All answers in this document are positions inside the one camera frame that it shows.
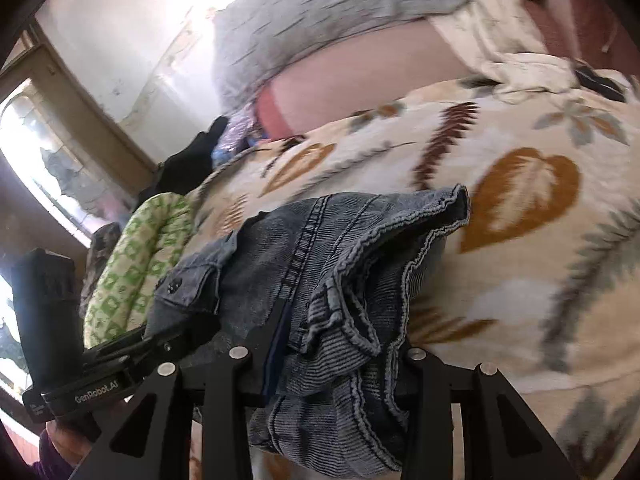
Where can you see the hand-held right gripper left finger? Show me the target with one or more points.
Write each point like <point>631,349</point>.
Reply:
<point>225,400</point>

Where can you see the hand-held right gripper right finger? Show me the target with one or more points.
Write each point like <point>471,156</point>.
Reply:
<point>425,400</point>

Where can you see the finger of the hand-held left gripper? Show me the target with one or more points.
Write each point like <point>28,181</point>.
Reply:
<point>150,347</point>

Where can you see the blue denim pants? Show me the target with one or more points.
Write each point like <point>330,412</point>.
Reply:
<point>350,270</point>

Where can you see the person's left forearm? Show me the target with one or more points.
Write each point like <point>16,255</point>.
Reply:
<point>47,462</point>

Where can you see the person's left hand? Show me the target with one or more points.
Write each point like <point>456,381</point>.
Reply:
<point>70,440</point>

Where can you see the green patterned cloth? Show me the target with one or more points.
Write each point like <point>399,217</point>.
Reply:
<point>145,250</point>

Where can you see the leaf printed cream blanket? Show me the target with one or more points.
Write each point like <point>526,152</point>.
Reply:
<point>525,260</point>

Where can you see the wooden framed window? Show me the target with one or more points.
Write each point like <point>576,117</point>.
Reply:
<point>30,130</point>

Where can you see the black cloth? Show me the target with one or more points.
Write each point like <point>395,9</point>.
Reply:
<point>185,165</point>

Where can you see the purple patterned cloth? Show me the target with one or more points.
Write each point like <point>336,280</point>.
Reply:
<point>237,132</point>

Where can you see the pink bed sheet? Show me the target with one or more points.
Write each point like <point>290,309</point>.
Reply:
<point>360,90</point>

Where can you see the small black device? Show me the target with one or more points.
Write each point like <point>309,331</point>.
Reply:
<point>600,82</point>

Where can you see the grey pillow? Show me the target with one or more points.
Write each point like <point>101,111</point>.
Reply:
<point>310,20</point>

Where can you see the cream floral cloth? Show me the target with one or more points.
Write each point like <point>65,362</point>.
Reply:
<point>500,25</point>

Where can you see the reddish brown pillow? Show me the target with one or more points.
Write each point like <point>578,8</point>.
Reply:
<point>575,25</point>

